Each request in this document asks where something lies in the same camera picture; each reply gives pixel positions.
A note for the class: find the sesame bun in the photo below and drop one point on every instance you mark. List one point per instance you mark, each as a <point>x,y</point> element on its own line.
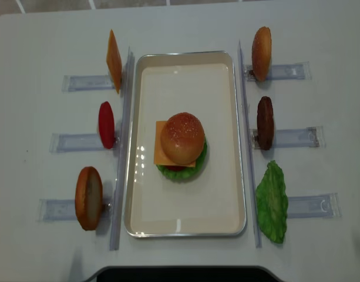
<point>182,138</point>
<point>261,53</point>

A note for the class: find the stacked cheese slice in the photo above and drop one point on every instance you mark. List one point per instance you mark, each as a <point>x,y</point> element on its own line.
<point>160,157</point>

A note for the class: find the stacked tomato slice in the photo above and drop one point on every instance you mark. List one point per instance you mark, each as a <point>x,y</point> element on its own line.
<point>175,168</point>

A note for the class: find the stacked green lettuce leaf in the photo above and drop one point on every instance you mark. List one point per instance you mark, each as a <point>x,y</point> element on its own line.
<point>185,173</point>

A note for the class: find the upright red tomato slice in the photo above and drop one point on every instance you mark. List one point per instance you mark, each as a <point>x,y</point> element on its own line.
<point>106,125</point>

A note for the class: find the upright brown meat patty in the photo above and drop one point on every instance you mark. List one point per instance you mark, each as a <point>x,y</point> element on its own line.
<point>265,123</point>

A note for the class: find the upright cheese slice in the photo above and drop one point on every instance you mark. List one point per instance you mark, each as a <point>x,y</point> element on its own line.
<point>114,61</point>

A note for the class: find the upright green lettuce leaf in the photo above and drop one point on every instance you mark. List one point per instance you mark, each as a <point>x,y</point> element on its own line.
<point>272,203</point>

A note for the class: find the clear tomato pusher track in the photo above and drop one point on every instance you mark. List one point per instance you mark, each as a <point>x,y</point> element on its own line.
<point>63,143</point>

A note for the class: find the clear cheese pusher track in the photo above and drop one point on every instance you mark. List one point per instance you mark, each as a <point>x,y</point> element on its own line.
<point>84,83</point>

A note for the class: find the clear lettuce pusher track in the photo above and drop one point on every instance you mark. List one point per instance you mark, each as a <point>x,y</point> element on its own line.
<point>320,206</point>

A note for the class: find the white metal serving tray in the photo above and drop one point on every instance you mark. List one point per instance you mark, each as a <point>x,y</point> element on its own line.
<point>212,202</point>

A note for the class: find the upright bottom bun slice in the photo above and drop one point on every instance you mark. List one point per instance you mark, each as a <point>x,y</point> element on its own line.
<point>89,198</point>

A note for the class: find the clear patty pusher track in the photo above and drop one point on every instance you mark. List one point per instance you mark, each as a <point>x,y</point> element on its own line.
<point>307,137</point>

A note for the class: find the clear top bun track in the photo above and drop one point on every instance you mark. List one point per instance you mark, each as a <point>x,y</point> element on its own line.
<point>297,71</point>

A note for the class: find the clear bun pusher track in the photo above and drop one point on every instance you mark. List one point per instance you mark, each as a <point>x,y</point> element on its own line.
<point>56,210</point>

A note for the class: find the left clear acrylic rail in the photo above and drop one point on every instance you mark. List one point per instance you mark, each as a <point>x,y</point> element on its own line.
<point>123,150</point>

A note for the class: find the clear acrylic rail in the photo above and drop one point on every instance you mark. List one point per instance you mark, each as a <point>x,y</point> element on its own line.
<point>123,150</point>
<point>249,148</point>

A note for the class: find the right clear acrylic rail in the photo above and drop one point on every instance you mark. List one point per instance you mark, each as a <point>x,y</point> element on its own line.
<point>249,148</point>

